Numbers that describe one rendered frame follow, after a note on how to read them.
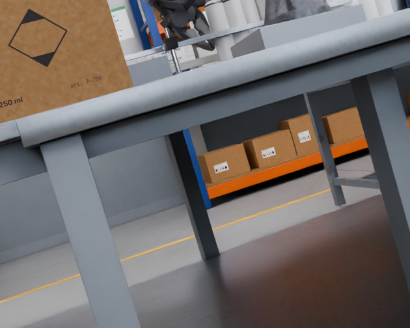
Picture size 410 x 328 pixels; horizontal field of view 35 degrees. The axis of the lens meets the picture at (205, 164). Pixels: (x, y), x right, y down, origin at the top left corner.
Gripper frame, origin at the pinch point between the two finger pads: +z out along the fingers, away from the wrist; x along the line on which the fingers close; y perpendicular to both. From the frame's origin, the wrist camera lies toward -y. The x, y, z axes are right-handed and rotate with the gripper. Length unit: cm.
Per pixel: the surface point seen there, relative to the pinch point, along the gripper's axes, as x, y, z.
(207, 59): 2.1, 3.9, 2.1
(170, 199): -36, 439, 118
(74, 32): 35, -43, -25
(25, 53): 44, -42, -29
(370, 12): -41.8, -1.8, 27.2
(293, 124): -145, 354, 138
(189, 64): 6.9, 3.9, -0.6
